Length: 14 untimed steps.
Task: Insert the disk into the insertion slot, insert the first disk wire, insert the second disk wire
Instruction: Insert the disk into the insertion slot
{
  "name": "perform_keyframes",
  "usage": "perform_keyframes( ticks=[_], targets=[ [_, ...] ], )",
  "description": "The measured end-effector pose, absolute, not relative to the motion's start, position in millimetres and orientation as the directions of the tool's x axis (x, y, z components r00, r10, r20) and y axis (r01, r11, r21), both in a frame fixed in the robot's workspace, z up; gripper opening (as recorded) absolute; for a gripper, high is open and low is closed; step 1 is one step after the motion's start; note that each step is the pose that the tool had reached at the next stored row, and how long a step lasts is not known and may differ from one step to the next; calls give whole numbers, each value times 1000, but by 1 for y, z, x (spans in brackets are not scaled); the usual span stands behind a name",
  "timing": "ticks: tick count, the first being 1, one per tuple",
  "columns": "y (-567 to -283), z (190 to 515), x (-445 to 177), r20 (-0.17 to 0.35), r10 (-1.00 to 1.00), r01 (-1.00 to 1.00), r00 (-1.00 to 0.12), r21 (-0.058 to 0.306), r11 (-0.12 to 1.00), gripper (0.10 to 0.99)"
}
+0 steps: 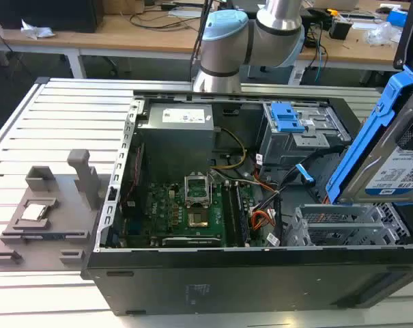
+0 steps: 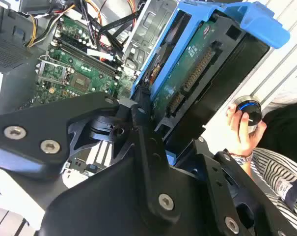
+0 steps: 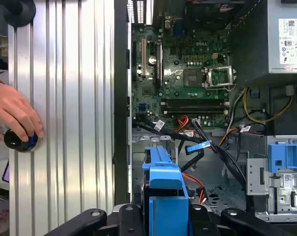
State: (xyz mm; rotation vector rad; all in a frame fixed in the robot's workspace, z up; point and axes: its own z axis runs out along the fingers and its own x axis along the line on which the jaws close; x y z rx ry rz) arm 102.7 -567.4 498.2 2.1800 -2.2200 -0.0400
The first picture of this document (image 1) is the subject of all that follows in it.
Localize hard disk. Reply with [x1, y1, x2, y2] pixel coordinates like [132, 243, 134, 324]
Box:
[325, 66, 413, 206]

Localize black wire blue tab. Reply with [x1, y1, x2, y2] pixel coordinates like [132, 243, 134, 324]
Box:
[277, 150, 333, 192]

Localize metal disk bay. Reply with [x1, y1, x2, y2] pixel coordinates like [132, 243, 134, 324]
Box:
[284, 201, 413, 247]

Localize RAM slot black clips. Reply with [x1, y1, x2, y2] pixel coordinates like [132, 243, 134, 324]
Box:
[236, 182, 253, 245]
[226, 182, 243, 247]

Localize RAM slot white clips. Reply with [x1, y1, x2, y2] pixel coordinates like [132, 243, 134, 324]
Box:
[231, 182, 248, 247]

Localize clear plastic bag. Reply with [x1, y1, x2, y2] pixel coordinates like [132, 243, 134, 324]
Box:
[366, 23, 403, 47]

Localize blue cardboard box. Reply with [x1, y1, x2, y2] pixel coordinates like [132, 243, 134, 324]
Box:
[386, 8, 410, 27]

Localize cluttered wooden desk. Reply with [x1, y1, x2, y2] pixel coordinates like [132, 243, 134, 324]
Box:
[294, 0, 413, 74]

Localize small black box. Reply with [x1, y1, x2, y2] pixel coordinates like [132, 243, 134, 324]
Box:
[328, 18, 354, 39]

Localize blue drive latch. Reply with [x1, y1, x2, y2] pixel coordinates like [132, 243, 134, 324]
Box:
[270, 101, 308, 133]

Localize grey optical drive cage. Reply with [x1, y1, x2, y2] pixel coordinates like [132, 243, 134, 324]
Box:
[260, 101, 352, 167]

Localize metal socket cover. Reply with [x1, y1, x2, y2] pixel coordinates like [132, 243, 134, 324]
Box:
[184, 173, 211, 208]

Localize grey power supply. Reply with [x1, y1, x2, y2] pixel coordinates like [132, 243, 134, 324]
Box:
[137, 102, 216, 185]

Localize CPU socket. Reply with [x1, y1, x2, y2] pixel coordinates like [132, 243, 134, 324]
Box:
[187, 210, 212, 229]

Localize long wooden desk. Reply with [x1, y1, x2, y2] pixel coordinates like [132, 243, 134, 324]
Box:
[0, 0, 207, 79]

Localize black graphics card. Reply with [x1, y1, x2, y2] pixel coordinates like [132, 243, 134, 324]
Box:
[161, 235, 224, 247]

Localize green Dell motherboard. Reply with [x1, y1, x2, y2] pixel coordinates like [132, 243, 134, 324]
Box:
[122, 180, 258, 249]

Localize black PC case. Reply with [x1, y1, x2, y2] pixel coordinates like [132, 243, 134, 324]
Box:
[81, 89, 413, 317]

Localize large black box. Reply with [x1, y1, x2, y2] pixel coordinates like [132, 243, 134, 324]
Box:
[0, 0, 104, 33]

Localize crumpled white paper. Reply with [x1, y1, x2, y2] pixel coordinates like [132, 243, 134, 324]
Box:
[20, 18, 57, 39]

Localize grey parts rack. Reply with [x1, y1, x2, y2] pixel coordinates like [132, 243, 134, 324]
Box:
[0, 148, 104, 273]

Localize dark RAM stick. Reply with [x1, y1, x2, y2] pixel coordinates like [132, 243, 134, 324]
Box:
[21, 232, 86, 240]

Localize silver CPU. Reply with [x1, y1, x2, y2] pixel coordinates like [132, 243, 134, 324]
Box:
[20, 203, 50, 221]

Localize yellow wire bundle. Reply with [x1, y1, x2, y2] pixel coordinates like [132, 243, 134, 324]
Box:
[211, 128, 247, 170]

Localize orange wire bundle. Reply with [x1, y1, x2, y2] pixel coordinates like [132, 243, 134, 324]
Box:
[253, 167, 281, 192]

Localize black arm base cable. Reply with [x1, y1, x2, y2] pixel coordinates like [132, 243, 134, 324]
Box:
[189, 0, 216, 83]

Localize grey white wire bundle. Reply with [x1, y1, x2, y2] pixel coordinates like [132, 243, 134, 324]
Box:
[211, 169, 279, 192]

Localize black cable bundle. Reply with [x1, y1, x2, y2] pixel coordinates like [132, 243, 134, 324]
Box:
[250, 191, 284, 247]

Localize orange red wire loop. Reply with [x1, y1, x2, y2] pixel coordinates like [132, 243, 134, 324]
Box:
[252, 210, 277, 230]

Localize wire locking lever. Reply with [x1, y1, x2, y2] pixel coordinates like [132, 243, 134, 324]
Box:
[208, 169, 215, 208]

